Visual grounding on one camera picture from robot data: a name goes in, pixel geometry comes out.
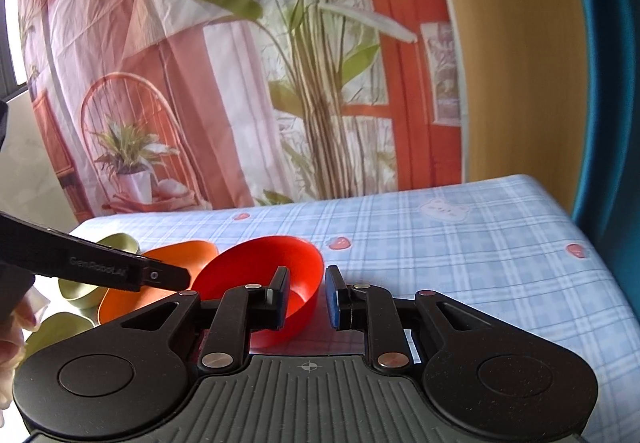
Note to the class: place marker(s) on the yellow wooden panel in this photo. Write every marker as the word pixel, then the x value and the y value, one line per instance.
pixel 515 73

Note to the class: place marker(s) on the light green plastic bowl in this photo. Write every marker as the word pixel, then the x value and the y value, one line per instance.
pixel 117 242
pixel 55 330

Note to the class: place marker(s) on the orange plastic bowl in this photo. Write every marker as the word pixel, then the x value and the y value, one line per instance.
pixel 175 255

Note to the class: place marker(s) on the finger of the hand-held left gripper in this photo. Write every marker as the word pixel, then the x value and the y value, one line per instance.
pixel 167 276

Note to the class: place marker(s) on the teal blue curtain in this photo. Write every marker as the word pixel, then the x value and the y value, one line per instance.
pixel 615 73

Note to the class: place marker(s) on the dark framed window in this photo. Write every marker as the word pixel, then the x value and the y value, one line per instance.
pixel 12 68

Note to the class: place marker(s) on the printed room scene backdrop cloth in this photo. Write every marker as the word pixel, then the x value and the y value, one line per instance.
pixel 225 98

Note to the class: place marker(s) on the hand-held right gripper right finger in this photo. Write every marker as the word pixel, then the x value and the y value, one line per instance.
pixel 332 303

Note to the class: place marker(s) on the person's left hand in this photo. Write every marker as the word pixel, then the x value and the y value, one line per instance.
pixel 10 353

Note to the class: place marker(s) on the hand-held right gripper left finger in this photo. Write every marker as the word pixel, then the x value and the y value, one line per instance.
pixel 281 303

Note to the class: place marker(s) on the blue checked tablecloth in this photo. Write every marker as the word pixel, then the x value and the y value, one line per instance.
pixel 450 263

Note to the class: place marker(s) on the red plastic bowl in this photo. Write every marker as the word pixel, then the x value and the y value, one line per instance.
pixel 260 258

